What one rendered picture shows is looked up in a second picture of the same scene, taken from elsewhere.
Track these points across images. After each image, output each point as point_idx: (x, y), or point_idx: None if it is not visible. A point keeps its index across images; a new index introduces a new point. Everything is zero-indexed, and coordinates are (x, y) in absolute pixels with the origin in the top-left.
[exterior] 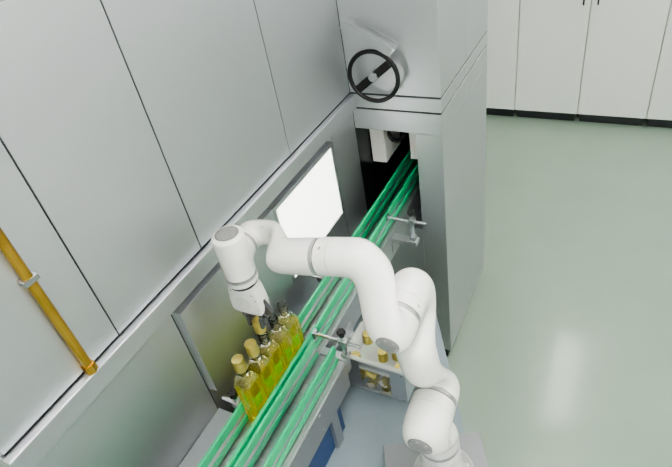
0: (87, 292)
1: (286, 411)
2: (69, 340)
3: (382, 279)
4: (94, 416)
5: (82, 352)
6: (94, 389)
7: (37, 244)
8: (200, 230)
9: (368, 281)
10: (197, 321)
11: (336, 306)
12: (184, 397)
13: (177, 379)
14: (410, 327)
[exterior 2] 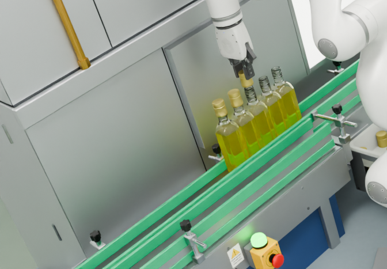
0: None
1: None
2: (69, 29)
3: None
4: (85, 112)
5: (78, 45)
6: (86, 83)
7: None
8: None
9: None
10: (187, 64)
11: (349, 99)
12: (171, 141)
13: (164, 118)
14: (351, 30)
